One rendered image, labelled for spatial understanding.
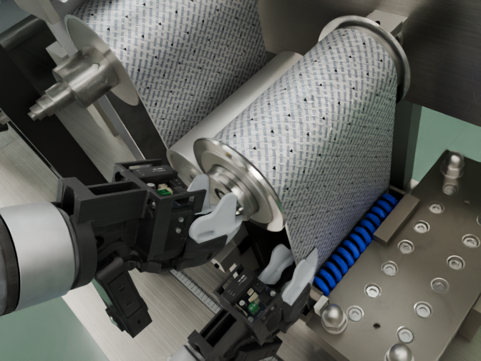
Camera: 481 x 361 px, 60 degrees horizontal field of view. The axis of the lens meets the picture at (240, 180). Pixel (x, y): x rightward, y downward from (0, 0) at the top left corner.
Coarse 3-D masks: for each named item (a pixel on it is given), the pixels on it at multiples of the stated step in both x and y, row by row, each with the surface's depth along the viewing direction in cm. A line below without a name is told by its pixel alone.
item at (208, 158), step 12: (384, 48) 53; (204, 156) 49; (216, 156) 46; (204, 168) 53; (228, 168) 46; (252, 180) 44; (252, 192) 46; (264, 204) 46; (252, 216) 52; (264, 216) 49
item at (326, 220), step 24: (384, 144) 61; (360, 168) 58; (384, 168) 66; (336, 192) 56; (360, 192) 63; (384, 192) 71; (312, 216) 54; (336, 216) 60; (360, 216) 68; (312, 240) 58; (336, 240) 65
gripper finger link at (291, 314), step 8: (304, 288) 56; (304, 296) 56; (288, 304) 55; (296, 304) 55; (304, 304) 55; (288, 312) 54; (296, 312) 54; (288, 320) 54; (296, 320) 55; (280, 328) 54
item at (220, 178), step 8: (216, 168) 48; (224, 168) 47; (208, 176) 47; (216, 176) 46; (224, 176) 46; (232, 176) 46; (216, 184) 47; (224, 184) 46; (232, 184) 46; (240, 184) 46; (216, 192) 50; (224, 192) 47; (232, 192) 46; (240, 192) 46; (248, 192) 46; (216, 200) 52; (240, 200) 46; (248, 200) 47; (256, 200) 47; (240, 208) 47; (248, 208) 47; (256, 208) 48; (248, 216) 48
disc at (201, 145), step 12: (204, 144) 47; (216, 144) 45; (228, 156) 44; (240, 156) 43; (240, 168) 44; (252, 168) 43; (264, 180) 43; (264, 192) 44; (276, 204) 44; (276, 216) 47; (264, 228) 53; (276, 228) 50
